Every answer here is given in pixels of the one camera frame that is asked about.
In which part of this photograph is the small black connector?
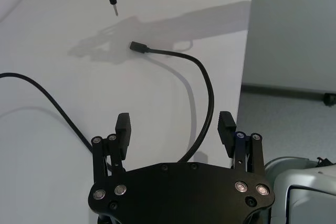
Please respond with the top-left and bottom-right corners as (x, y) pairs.
(316, 156), (332, 168)

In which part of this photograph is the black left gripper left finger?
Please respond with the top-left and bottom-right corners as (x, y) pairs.
(90, 112), (132, 183)

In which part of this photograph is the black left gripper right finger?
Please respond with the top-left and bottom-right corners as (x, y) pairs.
(217, 111), (265, 180)

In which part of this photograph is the black cable with plug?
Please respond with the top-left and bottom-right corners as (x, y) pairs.
(0, 40), (215, 164)

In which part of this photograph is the black caster wheel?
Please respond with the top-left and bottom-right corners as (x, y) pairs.
(323, 92), (336, 107)

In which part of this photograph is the white table cloth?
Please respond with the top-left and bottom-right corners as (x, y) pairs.
(0, 0), (256, 224)

